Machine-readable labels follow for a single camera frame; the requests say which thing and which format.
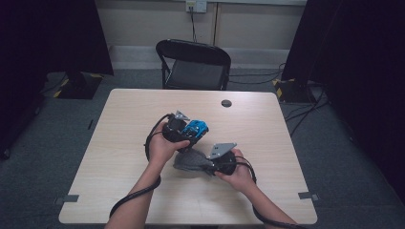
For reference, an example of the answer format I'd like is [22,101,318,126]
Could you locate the grey cloth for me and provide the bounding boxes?
[172,148,214,175]

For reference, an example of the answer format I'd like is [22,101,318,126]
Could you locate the person's right hand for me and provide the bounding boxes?
[214,148,256,192]

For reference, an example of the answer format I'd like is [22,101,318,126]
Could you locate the black wall socket cable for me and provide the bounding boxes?
[189,6,198,43]

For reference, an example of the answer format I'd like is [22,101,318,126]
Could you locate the black yellow-striped stand base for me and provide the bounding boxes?
[271,78,317,104]
[53,72,104,100]

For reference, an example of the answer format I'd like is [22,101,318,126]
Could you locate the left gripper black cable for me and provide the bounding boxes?
[109,114,175,219]

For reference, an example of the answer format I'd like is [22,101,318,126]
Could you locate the white wall socket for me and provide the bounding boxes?
[185,0,208,13]

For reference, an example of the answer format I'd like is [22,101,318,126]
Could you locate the blue toy car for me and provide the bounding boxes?
[182,119,210,141]

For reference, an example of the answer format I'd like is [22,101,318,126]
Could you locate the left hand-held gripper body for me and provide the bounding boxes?
[161,110,192,143]

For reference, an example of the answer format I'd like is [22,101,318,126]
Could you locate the black floor cables by stand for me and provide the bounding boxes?
[285,85,330,137]

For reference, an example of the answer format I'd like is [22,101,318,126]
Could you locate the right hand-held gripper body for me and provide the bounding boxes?
[208,142,238,176]

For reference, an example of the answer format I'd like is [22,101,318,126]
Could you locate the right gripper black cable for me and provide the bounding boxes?
[235,156,307,229]

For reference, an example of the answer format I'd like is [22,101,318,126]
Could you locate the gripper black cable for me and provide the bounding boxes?
[109,114,175,219]
[235,156,307,229]

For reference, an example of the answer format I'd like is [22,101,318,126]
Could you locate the person's left hand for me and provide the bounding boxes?
[147,122,191,170]

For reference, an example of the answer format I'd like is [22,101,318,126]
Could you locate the black folding chair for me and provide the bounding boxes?
[155,38,232,92]

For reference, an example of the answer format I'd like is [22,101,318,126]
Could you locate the grey tape strip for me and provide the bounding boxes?
[298,191,320,202]
[54,194,80,205]

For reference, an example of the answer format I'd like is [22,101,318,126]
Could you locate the black curtain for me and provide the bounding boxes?
[281,0,405,204]
[0,0,115,160]

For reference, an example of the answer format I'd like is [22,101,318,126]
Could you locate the black floor cables by wall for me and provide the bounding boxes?
[228,62,287,86]

